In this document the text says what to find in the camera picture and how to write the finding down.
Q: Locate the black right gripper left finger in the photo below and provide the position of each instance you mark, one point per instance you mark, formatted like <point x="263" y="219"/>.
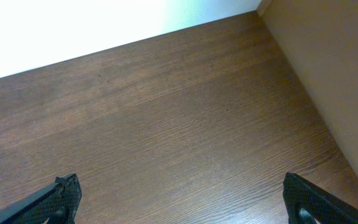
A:
<point x="56" y="203"/>

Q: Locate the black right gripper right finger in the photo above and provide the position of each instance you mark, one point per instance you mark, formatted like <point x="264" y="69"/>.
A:
<point x="307" y="203"/>

